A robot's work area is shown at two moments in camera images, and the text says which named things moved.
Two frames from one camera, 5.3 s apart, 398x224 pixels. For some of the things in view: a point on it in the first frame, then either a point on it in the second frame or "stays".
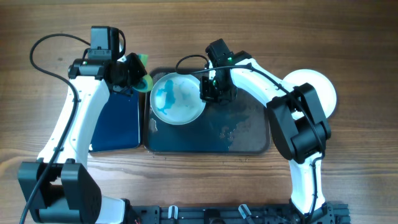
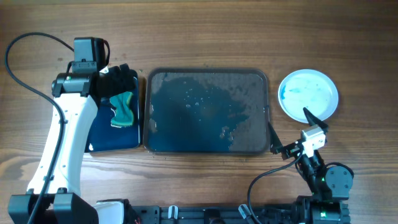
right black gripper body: (214, 90) to (290, 150)
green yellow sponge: (145, 84) to (124, 115)
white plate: (321, 84) stays
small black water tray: (118, 126) stays
